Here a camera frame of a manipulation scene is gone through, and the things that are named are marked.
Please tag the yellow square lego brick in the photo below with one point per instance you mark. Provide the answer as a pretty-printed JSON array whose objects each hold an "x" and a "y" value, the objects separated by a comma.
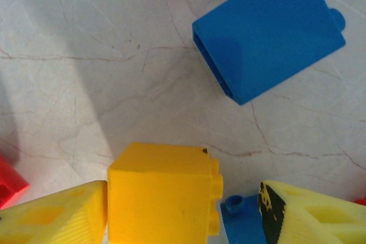
[{"x": 160, "y": 198}]

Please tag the large blue lego brick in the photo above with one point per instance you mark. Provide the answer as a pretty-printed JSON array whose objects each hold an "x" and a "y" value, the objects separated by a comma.
[{"x": 268, "y": 35}]

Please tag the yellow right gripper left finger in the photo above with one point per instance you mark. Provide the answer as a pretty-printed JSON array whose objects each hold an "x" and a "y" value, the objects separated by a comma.
[{"x": 57, "y": 221}]

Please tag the red lego brick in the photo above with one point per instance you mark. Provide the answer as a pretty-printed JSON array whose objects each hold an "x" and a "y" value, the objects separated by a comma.
[
  {"x": 361, "y": 201},
  {"x": 10, "y": 184}
]

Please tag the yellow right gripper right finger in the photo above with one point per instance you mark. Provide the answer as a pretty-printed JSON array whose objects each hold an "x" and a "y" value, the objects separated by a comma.
[{"x": 314, "y": 221}]

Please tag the small blue lego brick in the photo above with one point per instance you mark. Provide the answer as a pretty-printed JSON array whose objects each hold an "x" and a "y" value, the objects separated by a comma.
[{"x": 240, "y": 227}]

